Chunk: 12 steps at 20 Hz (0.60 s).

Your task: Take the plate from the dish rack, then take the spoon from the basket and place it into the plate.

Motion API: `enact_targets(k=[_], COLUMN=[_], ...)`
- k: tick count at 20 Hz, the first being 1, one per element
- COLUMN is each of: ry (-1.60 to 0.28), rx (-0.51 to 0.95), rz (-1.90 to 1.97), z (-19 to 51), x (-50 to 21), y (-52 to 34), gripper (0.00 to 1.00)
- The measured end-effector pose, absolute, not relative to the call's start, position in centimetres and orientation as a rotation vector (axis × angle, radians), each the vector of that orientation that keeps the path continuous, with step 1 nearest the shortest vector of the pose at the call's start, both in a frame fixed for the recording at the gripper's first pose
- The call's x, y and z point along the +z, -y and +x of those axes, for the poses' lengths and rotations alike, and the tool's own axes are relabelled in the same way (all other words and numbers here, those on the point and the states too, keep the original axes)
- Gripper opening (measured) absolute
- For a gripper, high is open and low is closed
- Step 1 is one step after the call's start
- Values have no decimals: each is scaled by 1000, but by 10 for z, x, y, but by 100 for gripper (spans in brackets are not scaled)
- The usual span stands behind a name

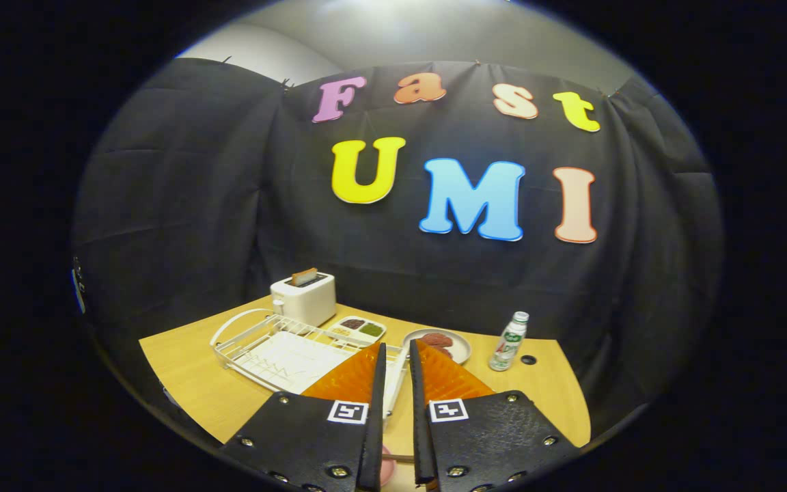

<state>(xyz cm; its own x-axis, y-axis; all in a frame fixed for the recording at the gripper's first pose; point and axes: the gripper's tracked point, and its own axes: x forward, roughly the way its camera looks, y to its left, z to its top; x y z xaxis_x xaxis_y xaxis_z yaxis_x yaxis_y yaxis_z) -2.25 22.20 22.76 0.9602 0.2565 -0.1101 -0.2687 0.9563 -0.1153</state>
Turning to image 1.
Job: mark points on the white green drink bottle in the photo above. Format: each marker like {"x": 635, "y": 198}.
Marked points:
{"x": 508, "y": 345}

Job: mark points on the toast slice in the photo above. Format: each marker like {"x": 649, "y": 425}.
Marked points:
{"x": 305, "y": 276}

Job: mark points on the pink plate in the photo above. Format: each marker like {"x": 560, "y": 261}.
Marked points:
{"x": 388, "y": 471}

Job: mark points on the beige plate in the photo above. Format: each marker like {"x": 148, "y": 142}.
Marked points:
{"x": 462, "y": 348}

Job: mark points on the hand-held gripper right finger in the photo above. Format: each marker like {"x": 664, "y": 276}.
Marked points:
{"x": 421, "y": 444}

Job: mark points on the divided tray of beans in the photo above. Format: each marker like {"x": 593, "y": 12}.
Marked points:
{"x": 359, "y": 329}

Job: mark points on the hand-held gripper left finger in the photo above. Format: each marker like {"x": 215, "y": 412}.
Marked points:
{"x": 374, "y": 444}

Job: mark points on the white drip tray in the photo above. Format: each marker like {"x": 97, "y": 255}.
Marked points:
{"x": 284, "y": 359}

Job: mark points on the white toaster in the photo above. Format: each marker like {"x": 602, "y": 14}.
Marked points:
{"x": 305, "y": 304}

